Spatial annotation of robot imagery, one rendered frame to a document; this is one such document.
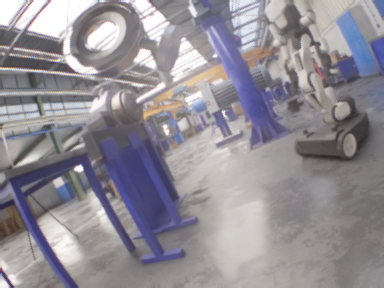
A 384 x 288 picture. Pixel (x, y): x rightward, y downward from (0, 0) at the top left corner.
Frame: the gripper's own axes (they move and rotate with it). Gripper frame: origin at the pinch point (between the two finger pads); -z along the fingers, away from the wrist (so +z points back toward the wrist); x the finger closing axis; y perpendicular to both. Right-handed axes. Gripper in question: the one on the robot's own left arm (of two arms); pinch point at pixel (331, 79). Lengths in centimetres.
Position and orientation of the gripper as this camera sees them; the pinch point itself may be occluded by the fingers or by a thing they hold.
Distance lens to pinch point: 168.6
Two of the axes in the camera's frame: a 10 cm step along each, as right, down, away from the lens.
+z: -2.4, -9.7, -0.3
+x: -9.6, 2.4, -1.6
